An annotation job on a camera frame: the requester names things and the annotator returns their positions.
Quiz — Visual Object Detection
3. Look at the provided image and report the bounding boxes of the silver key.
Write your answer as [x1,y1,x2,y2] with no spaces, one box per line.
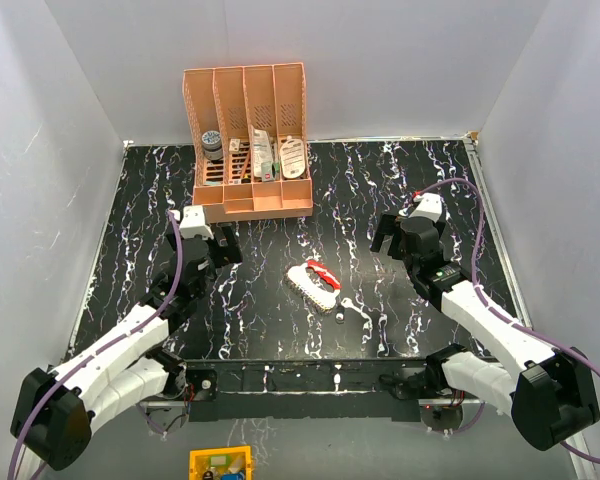
[340,297,370,320]

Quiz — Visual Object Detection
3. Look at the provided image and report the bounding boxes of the red handled keyring holder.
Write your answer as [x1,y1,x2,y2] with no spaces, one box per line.
[285,259,341,313]

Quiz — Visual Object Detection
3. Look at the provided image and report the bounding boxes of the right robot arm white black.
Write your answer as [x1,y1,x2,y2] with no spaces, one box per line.
[371,214,600,451]

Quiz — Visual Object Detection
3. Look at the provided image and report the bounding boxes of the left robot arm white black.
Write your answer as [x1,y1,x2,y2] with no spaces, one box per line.
[7,220,242,479]

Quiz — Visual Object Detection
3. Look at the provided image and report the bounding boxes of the pencil in organizer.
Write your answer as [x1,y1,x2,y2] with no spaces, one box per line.
[240,150,251,183]

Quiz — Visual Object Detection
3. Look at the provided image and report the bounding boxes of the small card box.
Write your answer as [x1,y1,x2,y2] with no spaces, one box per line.
[229,138,241,153]

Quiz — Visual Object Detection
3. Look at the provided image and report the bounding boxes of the round tin jar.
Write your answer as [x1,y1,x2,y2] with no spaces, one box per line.
[201,130,224,162]

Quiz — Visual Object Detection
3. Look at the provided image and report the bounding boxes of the white tube package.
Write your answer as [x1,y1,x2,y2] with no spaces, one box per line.
[251,128,274,182]

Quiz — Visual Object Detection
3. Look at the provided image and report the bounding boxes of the white label pouch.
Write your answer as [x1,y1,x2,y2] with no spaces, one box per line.
[279,135,306,180]

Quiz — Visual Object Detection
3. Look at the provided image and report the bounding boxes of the orange desk file organizer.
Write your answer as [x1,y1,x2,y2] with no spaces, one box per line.
[182,63,313,223]

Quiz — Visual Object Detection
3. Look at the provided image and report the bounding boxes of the yellow box with parts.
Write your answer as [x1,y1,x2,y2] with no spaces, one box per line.
[188,445,254,480]

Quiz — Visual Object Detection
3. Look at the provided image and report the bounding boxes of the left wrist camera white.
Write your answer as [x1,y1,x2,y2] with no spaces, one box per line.
[179,205,214,240]

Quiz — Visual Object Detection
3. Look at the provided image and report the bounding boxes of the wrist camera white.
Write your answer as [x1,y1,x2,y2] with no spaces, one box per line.
[408,193,444,222]
[179,205,214,240]

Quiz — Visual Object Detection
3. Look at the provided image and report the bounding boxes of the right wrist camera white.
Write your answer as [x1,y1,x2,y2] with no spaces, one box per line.
[408,193,444,222]

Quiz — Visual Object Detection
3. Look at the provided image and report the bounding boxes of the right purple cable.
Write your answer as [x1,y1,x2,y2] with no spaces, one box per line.
[414,178,600,466]

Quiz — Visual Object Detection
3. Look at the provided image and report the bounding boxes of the purple cable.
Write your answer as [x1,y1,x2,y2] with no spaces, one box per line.
[9,209,186,479]
[414,178,600,466]

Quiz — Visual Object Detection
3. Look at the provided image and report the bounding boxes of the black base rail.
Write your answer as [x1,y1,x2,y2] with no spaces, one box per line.
[186,358,425,422]

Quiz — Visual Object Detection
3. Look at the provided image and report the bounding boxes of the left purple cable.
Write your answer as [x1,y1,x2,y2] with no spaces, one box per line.
[9,209,186,479]

